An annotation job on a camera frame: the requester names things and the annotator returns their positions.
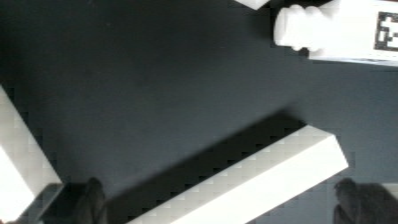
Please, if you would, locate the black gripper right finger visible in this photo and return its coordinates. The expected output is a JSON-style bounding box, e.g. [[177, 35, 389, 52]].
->
[[332, 178, 398, 224]]

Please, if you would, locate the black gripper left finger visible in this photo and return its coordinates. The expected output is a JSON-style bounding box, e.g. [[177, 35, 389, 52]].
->
[[40, 178, 108, 224]]

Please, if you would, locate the white table leg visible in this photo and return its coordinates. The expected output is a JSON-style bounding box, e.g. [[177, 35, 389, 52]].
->
[[273, 0, 398, 67]]

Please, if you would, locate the white right fence bar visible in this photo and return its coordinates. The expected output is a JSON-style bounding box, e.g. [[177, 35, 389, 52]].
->
[[0, 86, 60, 221]]

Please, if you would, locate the white fence bar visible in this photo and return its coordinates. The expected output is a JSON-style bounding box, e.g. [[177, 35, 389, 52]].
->
[[126, 126, 348, 224], [0, 86, 60, 221]]

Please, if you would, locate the white front fence bar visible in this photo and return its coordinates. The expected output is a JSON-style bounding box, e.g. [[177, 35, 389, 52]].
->
[[126, 126, 348, 224]]

